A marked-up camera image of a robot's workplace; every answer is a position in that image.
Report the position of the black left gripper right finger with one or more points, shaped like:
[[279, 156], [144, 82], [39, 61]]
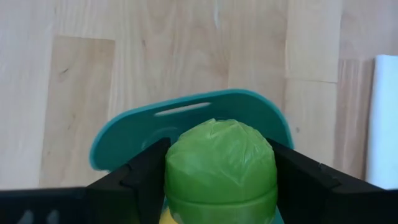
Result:
[[326, 199]]

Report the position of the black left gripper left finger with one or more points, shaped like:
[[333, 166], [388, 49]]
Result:
[[93, 205]]

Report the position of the yellow toy lemon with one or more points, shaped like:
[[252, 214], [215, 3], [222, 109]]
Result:
[[168, 217]]

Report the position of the teal plastic tupperware container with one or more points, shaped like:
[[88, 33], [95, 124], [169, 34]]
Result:
[[130, 137]]

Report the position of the green toy cabbage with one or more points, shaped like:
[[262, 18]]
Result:
[[220, 168]]

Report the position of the white folded cloth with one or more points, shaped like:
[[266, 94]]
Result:
[[384, 124]]

